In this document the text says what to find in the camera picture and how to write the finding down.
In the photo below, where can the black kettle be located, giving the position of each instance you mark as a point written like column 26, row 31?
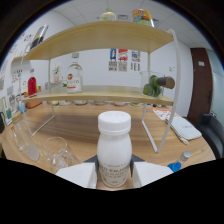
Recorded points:
column 2, row 122

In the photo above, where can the glass jar of limes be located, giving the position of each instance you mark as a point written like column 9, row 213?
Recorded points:
column 153, row 86

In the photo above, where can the black sofa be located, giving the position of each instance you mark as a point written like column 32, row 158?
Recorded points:
column 213, row 133

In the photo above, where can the white two-tier wooden shelf rack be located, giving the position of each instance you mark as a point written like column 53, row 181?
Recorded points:
column 100, row 36

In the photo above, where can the orange patterned paper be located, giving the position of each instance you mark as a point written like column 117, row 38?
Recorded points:
column 162, row 114

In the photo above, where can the pink flower pot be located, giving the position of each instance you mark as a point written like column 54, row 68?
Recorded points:
column 57, row 75

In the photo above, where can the yellow snack bag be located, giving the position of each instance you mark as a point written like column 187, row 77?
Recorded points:
column 142, row 18

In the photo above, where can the green-capped clear bottle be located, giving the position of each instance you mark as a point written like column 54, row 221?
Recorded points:
column 108, row 16

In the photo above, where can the clear glass with ice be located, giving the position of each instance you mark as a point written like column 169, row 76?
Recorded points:
column 60, row 156

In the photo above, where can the white milk bottle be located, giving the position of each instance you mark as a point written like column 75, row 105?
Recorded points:
column 114, row 150

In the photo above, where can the brown door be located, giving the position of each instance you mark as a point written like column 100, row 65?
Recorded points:
column 200, row 86

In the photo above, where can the clear bottle with red-white label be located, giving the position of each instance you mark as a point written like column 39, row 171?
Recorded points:
column 74, row 83

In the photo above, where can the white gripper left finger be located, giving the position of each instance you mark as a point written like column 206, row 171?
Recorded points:
column 78, row 173

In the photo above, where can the red wall poster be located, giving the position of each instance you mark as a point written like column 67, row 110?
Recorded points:
column 123, row 60

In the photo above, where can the multicolour wall poster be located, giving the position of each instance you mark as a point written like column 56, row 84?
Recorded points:
column 135, row 61

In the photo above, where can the blue and white cup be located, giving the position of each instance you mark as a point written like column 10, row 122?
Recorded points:
column 22, row 107

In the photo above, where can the blue liquid bottle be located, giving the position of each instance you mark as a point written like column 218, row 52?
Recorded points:
column 175, row 166

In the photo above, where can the blue wall poster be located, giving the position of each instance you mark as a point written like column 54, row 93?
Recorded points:
column 113, row 60

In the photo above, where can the white cloth bag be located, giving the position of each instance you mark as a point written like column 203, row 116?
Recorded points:
column 185, row 128

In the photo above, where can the red liquid glass bottle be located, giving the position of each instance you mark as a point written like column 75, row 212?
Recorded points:
column 32, row 87

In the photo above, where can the black and yellow bag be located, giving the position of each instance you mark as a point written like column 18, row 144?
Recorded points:
column 38, row 36

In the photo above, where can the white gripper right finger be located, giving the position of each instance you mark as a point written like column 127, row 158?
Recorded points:
column 146, row 172

